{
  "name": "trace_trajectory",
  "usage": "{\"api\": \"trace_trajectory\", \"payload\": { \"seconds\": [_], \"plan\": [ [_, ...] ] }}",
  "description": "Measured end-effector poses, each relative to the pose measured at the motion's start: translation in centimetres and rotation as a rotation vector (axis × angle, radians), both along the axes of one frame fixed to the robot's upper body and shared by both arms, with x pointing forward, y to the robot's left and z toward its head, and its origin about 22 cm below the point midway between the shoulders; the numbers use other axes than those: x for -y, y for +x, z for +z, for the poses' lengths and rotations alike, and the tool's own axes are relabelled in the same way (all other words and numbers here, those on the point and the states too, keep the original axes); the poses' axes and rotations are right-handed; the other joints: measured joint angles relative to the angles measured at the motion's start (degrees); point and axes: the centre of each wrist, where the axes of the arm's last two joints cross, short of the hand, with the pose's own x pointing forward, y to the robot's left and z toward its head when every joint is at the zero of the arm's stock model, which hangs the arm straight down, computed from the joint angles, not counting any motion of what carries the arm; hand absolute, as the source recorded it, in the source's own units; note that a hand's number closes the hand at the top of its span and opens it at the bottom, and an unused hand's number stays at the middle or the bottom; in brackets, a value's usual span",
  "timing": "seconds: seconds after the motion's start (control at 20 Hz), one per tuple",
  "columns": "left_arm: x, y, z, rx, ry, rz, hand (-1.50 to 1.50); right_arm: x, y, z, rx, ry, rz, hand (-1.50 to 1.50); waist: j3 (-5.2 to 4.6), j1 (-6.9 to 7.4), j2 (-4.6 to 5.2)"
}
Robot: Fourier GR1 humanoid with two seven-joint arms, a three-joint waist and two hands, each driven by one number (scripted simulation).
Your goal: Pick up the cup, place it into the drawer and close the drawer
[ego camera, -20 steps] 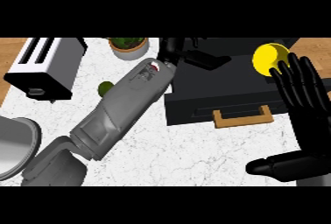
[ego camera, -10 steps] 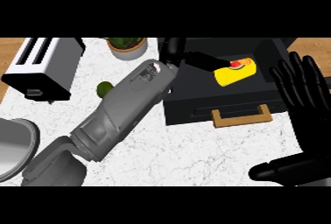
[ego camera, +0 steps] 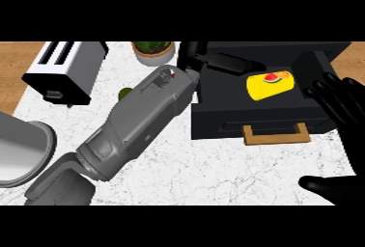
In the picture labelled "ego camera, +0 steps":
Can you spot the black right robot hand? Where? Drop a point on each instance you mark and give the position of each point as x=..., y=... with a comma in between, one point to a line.
x=349, y=99

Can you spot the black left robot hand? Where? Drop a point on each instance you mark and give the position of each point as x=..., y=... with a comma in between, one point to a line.
x=228, y=62

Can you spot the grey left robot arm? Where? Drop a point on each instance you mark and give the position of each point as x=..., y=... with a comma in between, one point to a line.
x=138, y=119

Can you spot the black open drawer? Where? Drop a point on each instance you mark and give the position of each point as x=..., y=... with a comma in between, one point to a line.
x=248, y=103

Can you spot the black cabinet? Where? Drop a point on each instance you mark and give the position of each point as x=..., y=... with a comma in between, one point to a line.
x=280, y=49

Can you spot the green plant in pale pot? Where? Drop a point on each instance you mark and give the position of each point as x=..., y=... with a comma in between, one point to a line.
x=153, y=53

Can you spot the small green vegetable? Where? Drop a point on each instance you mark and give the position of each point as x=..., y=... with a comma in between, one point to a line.
x=125, y=93

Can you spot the white and black toaster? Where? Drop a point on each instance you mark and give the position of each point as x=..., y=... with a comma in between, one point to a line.
x=67, y=72

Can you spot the grey metal pot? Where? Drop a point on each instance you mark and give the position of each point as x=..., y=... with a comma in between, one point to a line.
x=21, y=149

